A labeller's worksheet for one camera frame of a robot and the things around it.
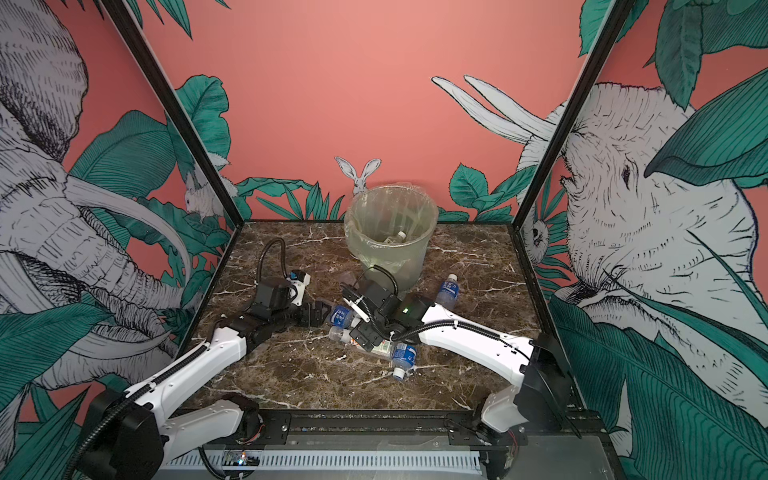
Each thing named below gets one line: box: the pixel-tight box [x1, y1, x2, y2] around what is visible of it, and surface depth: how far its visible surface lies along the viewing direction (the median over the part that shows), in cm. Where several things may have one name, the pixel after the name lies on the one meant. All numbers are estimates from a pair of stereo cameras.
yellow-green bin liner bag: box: [345, 185, 439, 291], surface depth 95 cm
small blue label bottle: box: [330, 305, 353, 329], surface depth 90 cm
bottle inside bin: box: [384, 230, 407, 244], surface depth 107 cm
